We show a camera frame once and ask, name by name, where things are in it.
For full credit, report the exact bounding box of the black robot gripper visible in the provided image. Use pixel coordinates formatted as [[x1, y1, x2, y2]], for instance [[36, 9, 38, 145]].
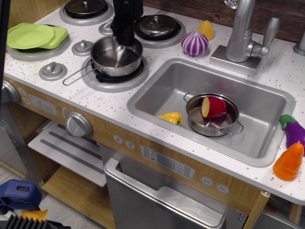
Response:
[[111, 0, 143, 47]]

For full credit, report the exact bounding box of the steel saucepan with wire handle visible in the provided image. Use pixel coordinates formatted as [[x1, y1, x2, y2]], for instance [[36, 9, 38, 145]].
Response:
[[62, 36, 149, 93]]

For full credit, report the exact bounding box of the grey stove knob rear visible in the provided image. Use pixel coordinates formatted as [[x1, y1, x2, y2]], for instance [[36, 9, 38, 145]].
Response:
[[98, 20, 113, 36]]

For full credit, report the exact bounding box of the grey stove knob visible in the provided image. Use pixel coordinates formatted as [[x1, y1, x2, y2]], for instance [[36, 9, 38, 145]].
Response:
[[39, 62, 68, 81], [98, 20, 113, 36], [71, 40, 94, 56]]

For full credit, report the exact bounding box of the grey stove knob upper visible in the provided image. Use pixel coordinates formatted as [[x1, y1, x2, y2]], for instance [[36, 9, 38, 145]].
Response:
[[71, 40, 94, 56]]

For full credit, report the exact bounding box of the grey stove knob lower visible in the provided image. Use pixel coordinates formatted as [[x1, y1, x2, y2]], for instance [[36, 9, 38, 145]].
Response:
[[39, 62, 68, 81]]

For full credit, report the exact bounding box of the steel lid on right burner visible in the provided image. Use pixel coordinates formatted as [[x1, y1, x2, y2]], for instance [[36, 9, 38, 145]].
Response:
[[135, 14, 181, 41]]

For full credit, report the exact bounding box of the steel lid on burner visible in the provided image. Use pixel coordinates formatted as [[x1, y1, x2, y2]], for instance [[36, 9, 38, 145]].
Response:
[[64, 0, 108, 19], [135, 14, 181, 41]]

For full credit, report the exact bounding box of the black coil front burner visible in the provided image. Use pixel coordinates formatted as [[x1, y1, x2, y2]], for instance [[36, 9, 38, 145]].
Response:
[[90, 59, 144, 83]]

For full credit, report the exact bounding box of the steel lid on rear burner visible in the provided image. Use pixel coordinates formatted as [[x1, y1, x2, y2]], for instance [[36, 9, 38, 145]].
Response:
[[64, 0, 108, 19]]

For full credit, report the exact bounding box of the grey sink basin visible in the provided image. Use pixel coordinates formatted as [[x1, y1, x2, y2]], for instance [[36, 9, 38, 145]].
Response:
[[127, 58, 296, 167]]

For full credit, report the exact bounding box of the green plastic tray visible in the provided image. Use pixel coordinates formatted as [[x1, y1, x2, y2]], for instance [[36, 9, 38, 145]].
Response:
[[39, 25, 68, 49]]

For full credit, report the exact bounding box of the purple white toy onion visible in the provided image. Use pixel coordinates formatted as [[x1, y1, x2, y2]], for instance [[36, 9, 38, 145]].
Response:
[[181, 31, 209, 56]]

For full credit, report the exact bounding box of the yellow toy corn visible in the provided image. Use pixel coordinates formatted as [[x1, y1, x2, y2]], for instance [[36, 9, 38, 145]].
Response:
[[198, 20, 214, 41]]

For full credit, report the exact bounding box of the yellow toy bell pepper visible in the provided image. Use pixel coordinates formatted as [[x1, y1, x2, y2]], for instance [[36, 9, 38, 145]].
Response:
[[157, 112, 183, 126]]

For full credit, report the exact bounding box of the silver oven dial centre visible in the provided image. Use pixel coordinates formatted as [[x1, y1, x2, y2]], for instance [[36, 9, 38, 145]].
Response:
[[65, 112, 92, 137]]

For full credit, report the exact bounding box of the silver oven dial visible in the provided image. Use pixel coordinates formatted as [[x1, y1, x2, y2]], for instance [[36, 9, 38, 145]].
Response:
[[65, 112, 92, 137], [1, 80, 20, 103]]

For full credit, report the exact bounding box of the round green plastic plate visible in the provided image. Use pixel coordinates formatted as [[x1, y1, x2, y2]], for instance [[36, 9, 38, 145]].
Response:
[[7, 24, 54, 49]]

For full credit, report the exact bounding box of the red toy apple half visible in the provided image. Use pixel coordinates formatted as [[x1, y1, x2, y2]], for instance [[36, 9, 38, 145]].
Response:
[[202, 96, 228, 118]]

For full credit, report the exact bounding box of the silver toy faucet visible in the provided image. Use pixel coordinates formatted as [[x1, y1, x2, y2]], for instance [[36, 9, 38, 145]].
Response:
[[210, 0, 280, 77]]

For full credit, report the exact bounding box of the white oven shelf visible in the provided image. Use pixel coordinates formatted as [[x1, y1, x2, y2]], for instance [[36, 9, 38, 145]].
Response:
[[28, 121, 106, 187]]

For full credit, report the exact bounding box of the silver oven dial left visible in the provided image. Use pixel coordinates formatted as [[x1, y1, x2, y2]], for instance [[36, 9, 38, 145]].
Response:
[[1, 80, 20, 103]]

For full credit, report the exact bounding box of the silver dishwasher door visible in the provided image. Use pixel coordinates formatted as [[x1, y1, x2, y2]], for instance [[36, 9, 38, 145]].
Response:
[[104, 156, 248, 229]]

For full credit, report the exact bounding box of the blue clamp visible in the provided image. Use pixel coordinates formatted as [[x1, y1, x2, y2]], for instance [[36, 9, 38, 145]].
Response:
[[0, 179, 42, 213]]

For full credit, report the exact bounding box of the purple toy eggplant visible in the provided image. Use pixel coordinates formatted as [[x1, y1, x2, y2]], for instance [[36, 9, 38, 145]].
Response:
[[279, 114, 305, 149]]

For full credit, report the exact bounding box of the orange toy carrot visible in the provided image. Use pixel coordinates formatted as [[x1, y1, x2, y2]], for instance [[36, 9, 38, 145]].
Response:
[[273, 143, 304, 181]]

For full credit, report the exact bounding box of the steel pot with two handles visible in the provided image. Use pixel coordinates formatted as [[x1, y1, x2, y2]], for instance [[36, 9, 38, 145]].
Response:
[[183, 92, 244, 137]]

